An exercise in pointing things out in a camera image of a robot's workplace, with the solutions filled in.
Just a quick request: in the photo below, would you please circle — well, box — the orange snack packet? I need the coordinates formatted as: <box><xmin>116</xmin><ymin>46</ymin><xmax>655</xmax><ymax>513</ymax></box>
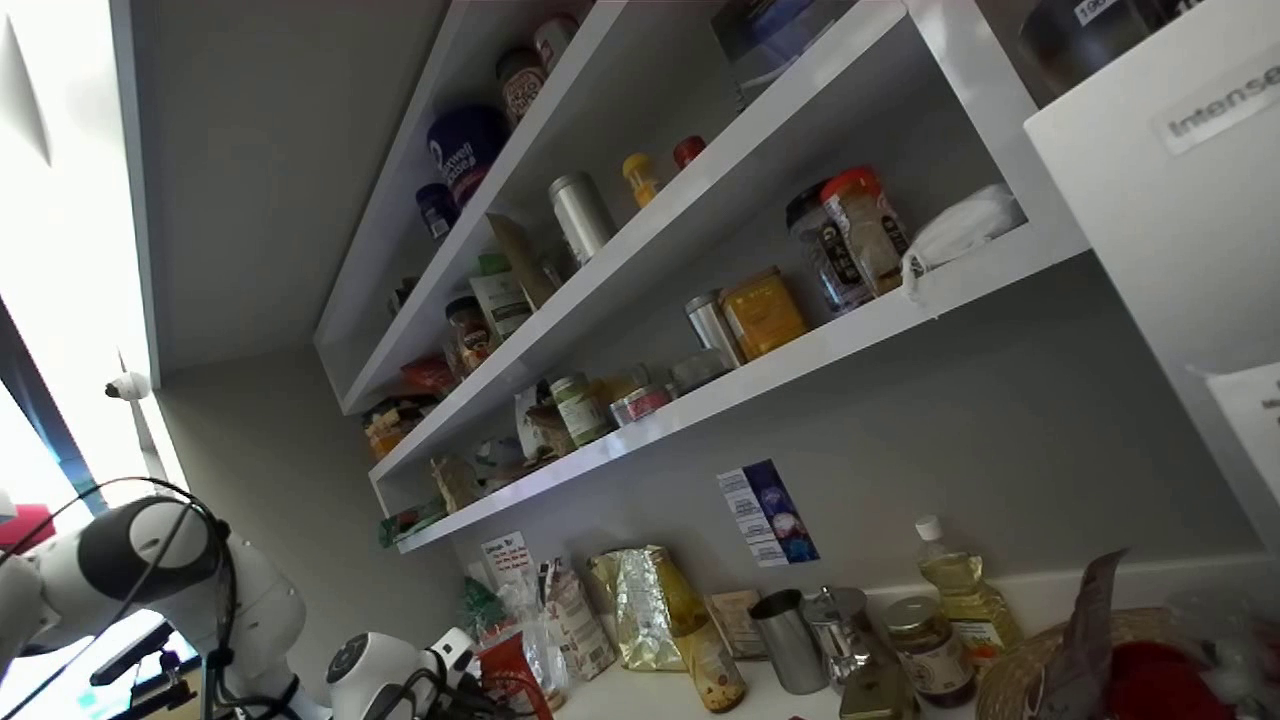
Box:
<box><xmin>480</xmin><ymin>637</ymin><xmax>552</xmax><ymax>720</ymax></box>

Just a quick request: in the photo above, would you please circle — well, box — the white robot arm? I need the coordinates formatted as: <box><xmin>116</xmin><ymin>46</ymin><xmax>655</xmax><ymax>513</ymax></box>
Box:
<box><xmin>0</xmin><ymin>498</ymin><xmax>475</xmax><ymax>720</ymax></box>

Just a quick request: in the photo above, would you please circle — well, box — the yellow box on shelf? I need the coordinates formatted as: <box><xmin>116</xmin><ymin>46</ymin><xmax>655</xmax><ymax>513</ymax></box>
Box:
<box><xmin>721</xmin><ymin>274</ymin><xmax>807</xmax><ymax>359</ymax></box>

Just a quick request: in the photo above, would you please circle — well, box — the silver can middle shelf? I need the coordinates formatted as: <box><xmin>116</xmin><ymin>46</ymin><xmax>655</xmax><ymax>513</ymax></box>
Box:
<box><xmin>548</xmin><ymin>171</ymin><xmax>613</xmax><ymax>264</ymax></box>

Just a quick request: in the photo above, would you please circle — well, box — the blue canister top shelf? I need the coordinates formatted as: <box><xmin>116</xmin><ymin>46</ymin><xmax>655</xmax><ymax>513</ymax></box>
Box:
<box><xmin>415</xmin><ymin>104</ymin><xmax>510</xmax><ymax>242</ymax></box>

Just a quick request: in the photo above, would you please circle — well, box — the white bowl on shelf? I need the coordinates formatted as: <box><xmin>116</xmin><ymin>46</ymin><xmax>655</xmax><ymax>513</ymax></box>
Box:
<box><xmin>906</xmin><ymin>184</ymin><xmax>1026</xmax><ymax>280</ymax></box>

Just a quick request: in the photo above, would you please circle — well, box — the white green jar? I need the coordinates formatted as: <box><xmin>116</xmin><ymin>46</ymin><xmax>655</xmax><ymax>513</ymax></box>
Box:
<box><xmin>552</xmin><ymin>375</ymin><xmax>608</xmax><ymax>444</ymax></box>

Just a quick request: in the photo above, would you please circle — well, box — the gold foil bag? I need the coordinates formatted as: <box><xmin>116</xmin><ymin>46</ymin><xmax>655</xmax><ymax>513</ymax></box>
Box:
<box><xmin>587</xmin><ymin>543</ymin><xmax>704</xmax><ymax>674</ymax></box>

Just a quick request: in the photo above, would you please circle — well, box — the red lid spice jar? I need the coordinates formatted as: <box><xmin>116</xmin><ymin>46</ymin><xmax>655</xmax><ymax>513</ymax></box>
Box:
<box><xmin>819</xmin><ymin>164</ymin><xmax>910</xmax><ymax>297</ymax></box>

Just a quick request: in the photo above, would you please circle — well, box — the steel cup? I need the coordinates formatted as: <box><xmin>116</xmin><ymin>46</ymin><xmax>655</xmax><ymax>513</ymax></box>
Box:
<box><xmin>749</xmin><ymin>587</ymin><xmax>829</xmax><ymax>696</ymax></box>

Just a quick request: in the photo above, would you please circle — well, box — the brown lidded jar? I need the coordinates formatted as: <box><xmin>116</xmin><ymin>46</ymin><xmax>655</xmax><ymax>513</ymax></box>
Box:
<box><xmin>884</xmin><ymin>597</ymin><xmax>978</xmax><ymax>710</ymax></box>

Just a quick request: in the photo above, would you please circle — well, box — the yellow oil bottle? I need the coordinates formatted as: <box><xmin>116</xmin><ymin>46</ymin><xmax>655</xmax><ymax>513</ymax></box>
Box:
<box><xmin>918</xmin><ymin>515</ymin><xmax>1026</xmax><ymax>670</ymax></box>

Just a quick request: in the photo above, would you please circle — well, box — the blue white wall card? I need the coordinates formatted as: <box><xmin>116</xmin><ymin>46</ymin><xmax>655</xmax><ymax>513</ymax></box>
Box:
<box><xmin>715</xmin><ymin>461</ymin><xmax>815</xmax><ymax>568</ymax></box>

